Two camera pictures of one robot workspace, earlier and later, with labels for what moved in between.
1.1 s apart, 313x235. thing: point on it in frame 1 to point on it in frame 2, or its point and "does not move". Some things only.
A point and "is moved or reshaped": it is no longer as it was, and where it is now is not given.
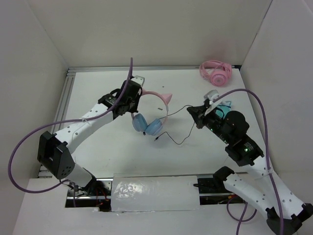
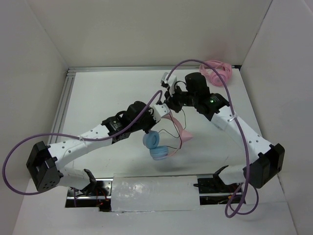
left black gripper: [134, 109] to [150, 113]
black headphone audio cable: [170, 137] is moved or reshaped
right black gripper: [199, 109] to [170, 102]
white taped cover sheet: [138, 194] does not move
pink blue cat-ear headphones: [154, 127] is moved or reshaped
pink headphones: [217, 71] does not move
